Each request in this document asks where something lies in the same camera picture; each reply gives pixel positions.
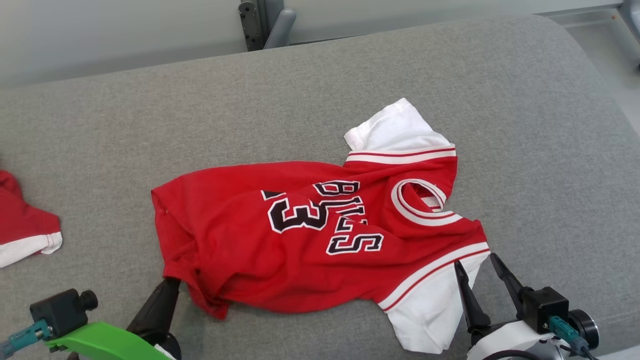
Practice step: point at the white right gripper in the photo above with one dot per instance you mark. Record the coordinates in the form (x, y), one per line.
(505, 342)

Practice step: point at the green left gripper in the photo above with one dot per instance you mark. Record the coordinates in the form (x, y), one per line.
(110, 345)

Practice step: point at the red basketball jersey white sleeves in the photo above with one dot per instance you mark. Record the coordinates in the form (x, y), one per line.
(225, 225)

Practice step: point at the grey fabric sofa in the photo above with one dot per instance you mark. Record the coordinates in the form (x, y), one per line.
(100, 125)

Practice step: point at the grey metal stand leg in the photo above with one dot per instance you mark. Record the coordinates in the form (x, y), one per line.
(634, 25)

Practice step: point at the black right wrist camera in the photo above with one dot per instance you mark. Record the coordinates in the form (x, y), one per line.
(542, 305)

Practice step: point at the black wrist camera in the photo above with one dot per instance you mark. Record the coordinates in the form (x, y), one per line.
(60, 310)
(542, 305)

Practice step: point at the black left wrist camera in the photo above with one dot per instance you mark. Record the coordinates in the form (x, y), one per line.
(60, 310)

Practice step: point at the dark grey hinge bracket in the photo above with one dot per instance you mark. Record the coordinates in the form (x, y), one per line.
(250, 25)

